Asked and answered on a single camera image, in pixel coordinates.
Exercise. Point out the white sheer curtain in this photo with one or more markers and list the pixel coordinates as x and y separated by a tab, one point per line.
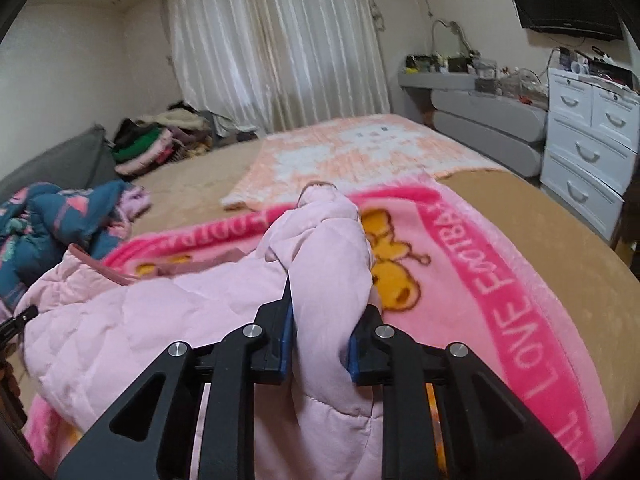
280	45

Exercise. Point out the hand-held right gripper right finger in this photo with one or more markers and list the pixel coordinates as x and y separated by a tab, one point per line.
354	360

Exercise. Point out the blue flamingo print comforter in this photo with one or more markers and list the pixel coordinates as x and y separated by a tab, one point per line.
50	220

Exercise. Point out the brown wooden furniture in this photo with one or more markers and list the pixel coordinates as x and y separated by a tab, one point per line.
627	235

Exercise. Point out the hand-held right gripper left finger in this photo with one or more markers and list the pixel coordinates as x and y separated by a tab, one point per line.
286	350

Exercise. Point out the grey gooseneck lamp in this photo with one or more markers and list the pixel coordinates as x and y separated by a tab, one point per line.
452	25

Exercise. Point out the pink printed fleece blanket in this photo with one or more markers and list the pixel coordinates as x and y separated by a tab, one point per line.
475	270

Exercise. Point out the pile of folded clothes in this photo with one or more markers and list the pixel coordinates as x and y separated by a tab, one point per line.
150	142

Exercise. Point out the pink quilted jacket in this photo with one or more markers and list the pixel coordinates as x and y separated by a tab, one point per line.
125	320

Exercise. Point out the dark clothes heap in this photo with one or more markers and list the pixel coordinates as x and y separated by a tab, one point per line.
227	127

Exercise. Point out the grey pillow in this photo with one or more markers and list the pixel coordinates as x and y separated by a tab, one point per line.
60	160

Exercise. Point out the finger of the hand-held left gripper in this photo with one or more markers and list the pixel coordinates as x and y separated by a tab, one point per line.
20	321

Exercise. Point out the clutter of small boxes and bottles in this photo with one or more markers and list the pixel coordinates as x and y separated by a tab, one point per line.
480	67

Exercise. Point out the white drawer chest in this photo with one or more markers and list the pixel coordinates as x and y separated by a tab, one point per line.
585	150

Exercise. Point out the black wall television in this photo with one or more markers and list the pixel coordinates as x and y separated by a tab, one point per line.
565	0

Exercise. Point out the orange and white printed blanket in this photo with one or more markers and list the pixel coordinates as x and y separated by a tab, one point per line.
325	155

